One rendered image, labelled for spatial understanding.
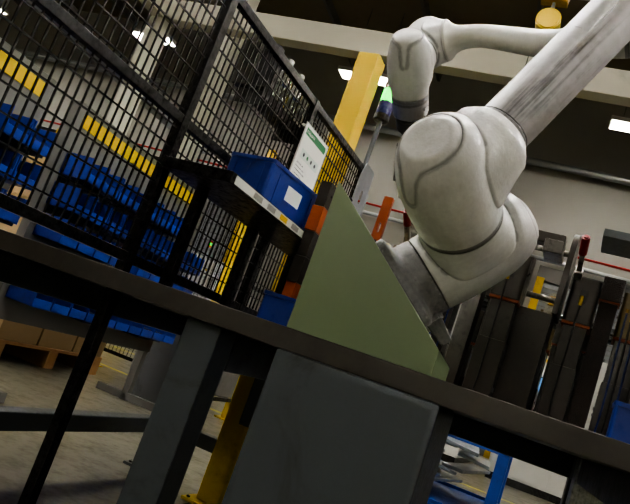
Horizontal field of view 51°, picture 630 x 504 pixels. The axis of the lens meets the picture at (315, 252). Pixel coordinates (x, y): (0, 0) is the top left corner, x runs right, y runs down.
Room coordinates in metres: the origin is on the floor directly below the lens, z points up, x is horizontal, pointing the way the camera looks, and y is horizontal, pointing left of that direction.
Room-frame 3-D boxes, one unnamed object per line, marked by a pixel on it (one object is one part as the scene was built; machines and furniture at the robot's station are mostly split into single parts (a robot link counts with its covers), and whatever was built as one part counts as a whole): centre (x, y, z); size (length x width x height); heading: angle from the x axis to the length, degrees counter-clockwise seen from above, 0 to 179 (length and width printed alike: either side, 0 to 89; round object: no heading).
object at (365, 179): (2.15, -0.08, 1.17); 0.12 x 0.01 x 0.34; 155
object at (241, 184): (2.03, 0.16, 1.01); 0.90 x 0.22 x 0.03; 155
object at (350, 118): (2.73, 0.05, 1.00); 0.18 x 0.18 x 2.00; 65
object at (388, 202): (1.93, -0.16, 0.95); 0.03 x 0.01 x 0.50; 65
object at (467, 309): (1.73, -0.44, 0.91); 0.07 x 0.05 x 0.42; 155
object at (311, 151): (2.35, 0.14, 1.30); 0.23 x 0.02 x 0.31; 155
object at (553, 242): (1.68, -0.56, 0.94); 0.18 x 0.13 x 0.49; 65
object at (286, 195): (1.98, 0.19, 1.09); 0.30 x 0.17 x 0.13; 149
